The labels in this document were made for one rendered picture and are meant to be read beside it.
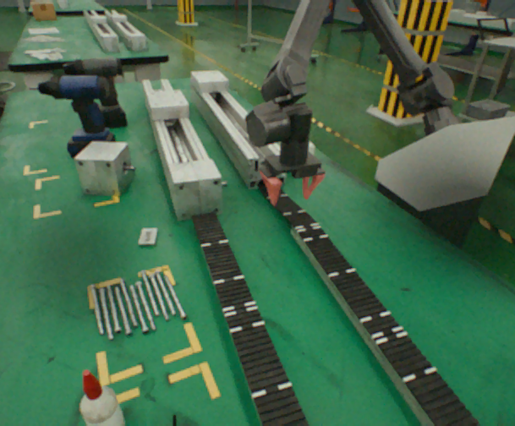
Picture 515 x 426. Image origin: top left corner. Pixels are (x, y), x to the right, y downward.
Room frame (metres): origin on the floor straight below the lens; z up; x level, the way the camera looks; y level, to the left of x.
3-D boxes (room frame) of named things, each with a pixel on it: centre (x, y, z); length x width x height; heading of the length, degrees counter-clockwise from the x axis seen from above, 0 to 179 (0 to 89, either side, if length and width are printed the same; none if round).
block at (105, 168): (0.79, 0.36, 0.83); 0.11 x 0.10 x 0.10; 89
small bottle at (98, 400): (0.21, 0.17, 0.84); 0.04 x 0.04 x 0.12
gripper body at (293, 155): (0.67, -0.07, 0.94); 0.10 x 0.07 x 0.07; 113
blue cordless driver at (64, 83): (0.96, 0.51, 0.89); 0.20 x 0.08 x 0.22; 99
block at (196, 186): (0.71, 0.13, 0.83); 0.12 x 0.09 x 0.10; 110
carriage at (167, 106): (1.12, 0.29, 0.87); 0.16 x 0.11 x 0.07; 20
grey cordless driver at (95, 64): (1.19, 0.55, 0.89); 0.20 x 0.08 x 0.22; 116
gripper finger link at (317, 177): (0.68, -0.09, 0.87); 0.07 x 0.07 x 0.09; 23
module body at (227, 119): (1.18, 0.11, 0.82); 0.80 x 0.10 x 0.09; 20
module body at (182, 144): (1.12, 0.29, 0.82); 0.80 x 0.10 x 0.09; 20
